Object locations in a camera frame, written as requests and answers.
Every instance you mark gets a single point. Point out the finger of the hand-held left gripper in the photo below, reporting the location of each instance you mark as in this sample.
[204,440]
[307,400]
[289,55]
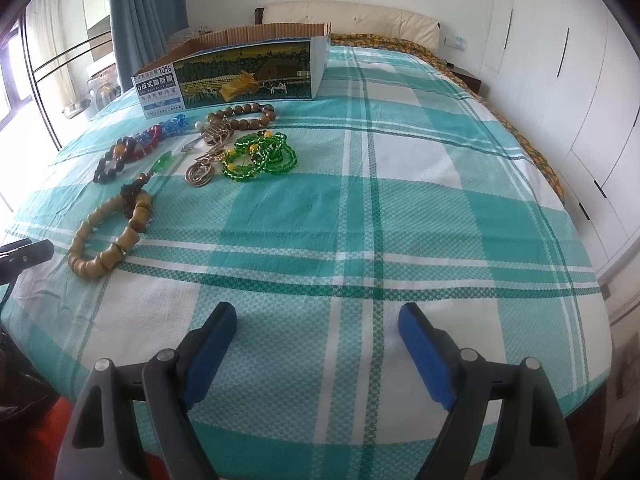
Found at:
[30,255]

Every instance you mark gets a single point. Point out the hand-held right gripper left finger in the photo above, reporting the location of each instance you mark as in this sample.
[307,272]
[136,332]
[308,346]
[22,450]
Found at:
[212,360]

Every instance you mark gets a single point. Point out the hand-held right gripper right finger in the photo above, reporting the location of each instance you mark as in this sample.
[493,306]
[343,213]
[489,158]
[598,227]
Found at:
[425,360]

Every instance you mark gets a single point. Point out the green leaf pendant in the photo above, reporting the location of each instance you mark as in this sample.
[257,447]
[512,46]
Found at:
[161,164]

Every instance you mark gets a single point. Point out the printed cardboard box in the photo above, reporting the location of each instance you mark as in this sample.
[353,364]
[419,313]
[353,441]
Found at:
[250,72]

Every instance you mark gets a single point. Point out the teal plaid blanket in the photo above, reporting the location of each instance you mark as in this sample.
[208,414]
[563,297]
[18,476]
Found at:
[400,210]

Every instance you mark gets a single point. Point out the black framed sliding door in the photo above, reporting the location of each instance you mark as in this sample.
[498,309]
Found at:
[37,86]

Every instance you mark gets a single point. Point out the washing machine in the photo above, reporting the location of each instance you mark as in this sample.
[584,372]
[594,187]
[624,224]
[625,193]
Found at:
[102,87]

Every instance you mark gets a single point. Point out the white sheer curtain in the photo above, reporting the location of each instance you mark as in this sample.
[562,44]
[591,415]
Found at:
[50,45]

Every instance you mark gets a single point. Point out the orange floral quilt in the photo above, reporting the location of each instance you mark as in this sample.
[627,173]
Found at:
[525,147]

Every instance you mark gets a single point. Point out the pile of clothes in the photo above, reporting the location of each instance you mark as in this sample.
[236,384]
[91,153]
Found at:
[187,37]

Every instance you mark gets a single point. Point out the blue curtain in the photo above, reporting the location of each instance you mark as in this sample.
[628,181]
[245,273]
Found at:
[145,10]

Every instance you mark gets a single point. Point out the dark wooden nightstand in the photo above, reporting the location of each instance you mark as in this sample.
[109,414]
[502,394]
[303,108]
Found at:
[467,80]

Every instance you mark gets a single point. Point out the white wardrobe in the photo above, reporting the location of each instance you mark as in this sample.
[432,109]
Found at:
[575,85]

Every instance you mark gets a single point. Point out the cream padded headboard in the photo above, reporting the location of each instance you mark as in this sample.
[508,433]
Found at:
[350,17]

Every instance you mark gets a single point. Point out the white wall switch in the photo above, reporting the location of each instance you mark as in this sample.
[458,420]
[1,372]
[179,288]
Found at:
[455,42]

